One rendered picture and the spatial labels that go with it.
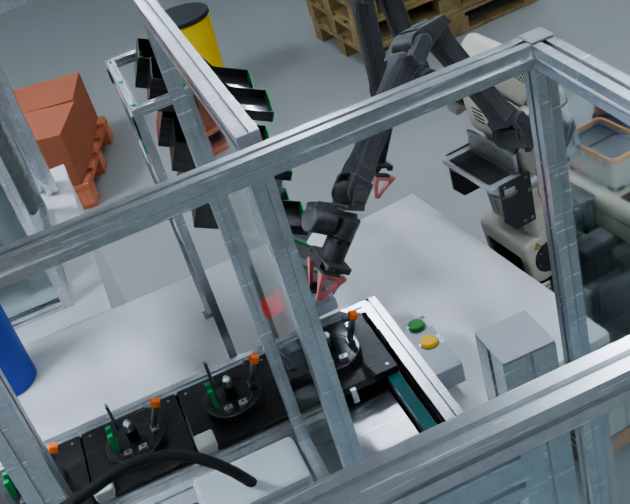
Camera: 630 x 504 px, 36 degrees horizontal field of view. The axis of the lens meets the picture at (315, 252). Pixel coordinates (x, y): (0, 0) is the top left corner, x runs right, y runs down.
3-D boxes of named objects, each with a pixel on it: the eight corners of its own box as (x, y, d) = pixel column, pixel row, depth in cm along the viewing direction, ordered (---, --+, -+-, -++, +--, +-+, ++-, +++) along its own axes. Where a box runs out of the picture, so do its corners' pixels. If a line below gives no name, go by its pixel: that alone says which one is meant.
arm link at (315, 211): (369, 186, 216) (347, 187, 223) (326, 176, 210) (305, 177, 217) (361, 240, 215) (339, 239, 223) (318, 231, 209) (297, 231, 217)
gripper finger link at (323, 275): (309, 303, 219) (325, 266, 216) (298, 287, 225) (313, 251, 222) (335, 307, 222) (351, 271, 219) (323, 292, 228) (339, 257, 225)
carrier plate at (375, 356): (361, 317, 248) (359, 310, 247) (400, 371, 228) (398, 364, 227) (274, 355, 244) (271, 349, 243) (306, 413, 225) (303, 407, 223)
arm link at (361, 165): (437, 41, 224) (408, 47, 233) (419, 27, 221) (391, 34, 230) (368, 210, 215) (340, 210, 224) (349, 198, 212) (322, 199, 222)
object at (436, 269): (414, 200, 308) (412, 193, 306) (611, 341, 236) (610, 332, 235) (216, 302, 290) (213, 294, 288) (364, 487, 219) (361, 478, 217)
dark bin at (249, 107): (265, 99, 234) (270, 70, 230) (273, 122, 223) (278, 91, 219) (146, 87, 227) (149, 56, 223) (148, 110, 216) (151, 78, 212)
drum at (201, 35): (193, 121, 592) (162, 34, 560) (171, 104, 620) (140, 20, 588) (245, 97, 602) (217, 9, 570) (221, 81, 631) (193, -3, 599)
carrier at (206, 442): (268, 358, 244) (254, 320, 237) (300, 416, 224) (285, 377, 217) (178, 398, 240) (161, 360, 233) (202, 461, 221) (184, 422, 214)
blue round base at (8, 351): (34, 356, 286) (-6, 284, 271) (40, 387, 273) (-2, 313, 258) (-18, 378, 283) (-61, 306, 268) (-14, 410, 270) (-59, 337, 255)
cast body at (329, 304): (332, 298, 229) (324, 275, 225) (339, 307, 226) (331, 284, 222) (299, 313, 228) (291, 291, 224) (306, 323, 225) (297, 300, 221)
